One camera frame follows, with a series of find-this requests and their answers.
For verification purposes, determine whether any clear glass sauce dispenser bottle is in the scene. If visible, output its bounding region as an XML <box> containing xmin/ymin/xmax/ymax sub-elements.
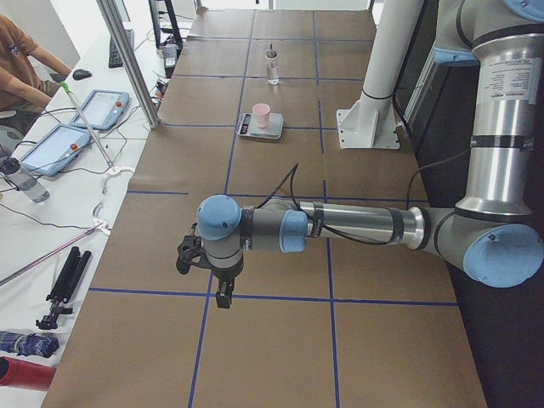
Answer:
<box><xmin>265</xmin><ymin>43</ymin><xmax>280</xmax><ymax>85</ymax></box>

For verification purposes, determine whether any red cylinder bottle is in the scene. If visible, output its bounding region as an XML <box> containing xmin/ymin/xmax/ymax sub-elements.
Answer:
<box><xmin>1</xmin><ymin>357</ymin><xmax>56</xmax><ymax>391</ymax></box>

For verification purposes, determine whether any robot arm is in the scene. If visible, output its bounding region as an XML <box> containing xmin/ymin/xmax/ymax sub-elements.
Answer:
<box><xmin>176</xmin><ymin>1</ymin><xmax>543</xmax><ymax>309</ymax></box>

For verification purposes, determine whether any clear plastic water bottle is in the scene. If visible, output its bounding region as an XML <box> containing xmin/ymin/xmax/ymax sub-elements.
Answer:
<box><xmin>1</xmin><ymin>156</ymin><xmax>49</xmax><ymax>203</ymax></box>

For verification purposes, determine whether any black folded tripod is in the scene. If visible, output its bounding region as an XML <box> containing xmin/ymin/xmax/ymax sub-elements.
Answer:
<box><xmin>36</xmin><ymin>246</ymin><xmax>92</xmax><ymax>330</ymax></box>

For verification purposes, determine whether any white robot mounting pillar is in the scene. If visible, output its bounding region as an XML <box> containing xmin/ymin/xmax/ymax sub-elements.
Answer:
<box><xmin>337</xmin><ymin>0</ymin><xmax>424</xmax><ymax>150</ymax></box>

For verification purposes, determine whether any blue folded umbrella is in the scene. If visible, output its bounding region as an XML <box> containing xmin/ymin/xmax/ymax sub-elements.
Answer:
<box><xmin>1</xmin><ymin>331</ymin><xmax>60</xmax><ymax>358</ymax></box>

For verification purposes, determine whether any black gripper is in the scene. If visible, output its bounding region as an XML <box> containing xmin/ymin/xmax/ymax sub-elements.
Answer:
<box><xmin>212</xmin><ymin>259</ymin><xmax>244</xmax><ymax>309</ymax></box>

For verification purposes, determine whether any person in brown shirt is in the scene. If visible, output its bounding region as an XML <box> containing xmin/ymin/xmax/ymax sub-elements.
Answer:
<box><xmin>1</xmin><ymin>15</ymin><xmax>71</xmax><ymax>133</ymax></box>

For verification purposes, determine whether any thin metal rod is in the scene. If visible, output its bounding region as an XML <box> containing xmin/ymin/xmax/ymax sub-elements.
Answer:
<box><xmin>60</xmin><ymin>82</ymin><xmax>115</xmax><ymax>170</ymax></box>

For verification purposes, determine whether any brown paper table mat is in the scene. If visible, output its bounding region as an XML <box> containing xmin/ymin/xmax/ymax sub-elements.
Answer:
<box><xmin>43</xmin><ymin>10</ymin><xmax>485</xmax><ymax>407</ymax></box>

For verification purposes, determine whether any pink plastic cup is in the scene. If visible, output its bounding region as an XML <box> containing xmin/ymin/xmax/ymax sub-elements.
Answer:
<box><xmin>252</xmin><ymin>103</ymin><xmax>271</xmax><ymax>128</ymax></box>

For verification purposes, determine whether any near teach pendant tablet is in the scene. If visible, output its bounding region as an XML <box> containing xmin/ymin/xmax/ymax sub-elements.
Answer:
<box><xmin>20</xmin><ymin>124</ymin><xmax>91</xmax><ymax>176</ymax></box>

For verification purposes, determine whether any black keyboard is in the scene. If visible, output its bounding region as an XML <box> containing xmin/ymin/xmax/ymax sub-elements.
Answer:
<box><xmin>108</xmin><ymin>29</ymin><xmax>134</xmax><ymax>68</ymax></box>

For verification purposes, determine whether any black computer mouse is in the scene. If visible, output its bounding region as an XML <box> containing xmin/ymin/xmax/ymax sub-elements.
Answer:
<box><xmin>72</xmin><ymin>69</ymin><xmax>93</xmax><ymax>81</ymax></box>

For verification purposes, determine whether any silver digital kitchen scale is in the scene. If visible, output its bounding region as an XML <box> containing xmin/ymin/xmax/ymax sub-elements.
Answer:
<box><xmin>237</xmin><ymin>113</ymin><xmax>284</xmax><ymax>140</ymax></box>

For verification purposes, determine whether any teach pendant tablet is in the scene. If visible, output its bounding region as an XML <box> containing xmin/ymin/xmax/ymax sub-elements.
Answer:
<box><xmin>20</xmin><ymin>124</ymin><xmax>91</xmax><ymax>176</ymax></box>
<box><xmin>80</xmin><ymin>89</ymin><xmax>130</xmax><ymax>131</ymax></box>

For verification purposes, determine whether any far teach pendant tablet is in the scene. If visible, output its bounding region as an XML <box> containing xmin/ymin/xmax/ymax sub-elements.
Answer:
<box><xmin>80</xmin><ymin>89</ymin><xmax>130</xmax><ymax>131</ymax></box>

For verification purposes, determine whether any aluminium frame post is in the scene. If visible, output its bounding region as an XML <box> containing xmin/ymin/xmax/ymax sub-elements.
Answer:
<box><xmin>97</xmin><ymin>0</ymin><xmax>160</xmax><ymax>129</ymax></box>

